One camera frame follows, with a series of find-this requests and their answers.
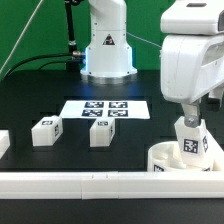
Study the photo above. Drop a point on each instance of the black vertical pole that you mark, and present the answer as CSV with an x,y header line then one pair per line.
x,y
73,66

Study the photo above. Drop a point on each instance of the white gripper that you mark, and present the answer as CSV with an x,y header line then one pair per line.
x,y
191,67

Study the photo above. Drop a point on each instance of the white marker sheet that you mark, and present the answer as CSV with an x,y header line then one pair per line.
x,y
89,109

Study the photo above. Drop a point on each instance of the thin grey rod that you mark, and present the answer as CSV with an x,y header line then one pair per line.
x,y
23,32

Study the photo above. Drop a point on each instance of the white U-shaped fence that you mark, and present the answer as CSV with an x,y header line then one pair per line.
x,y
116,185

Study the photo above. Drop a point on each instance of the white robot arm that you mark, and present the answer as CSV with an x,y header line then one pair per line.
x,y
109,57

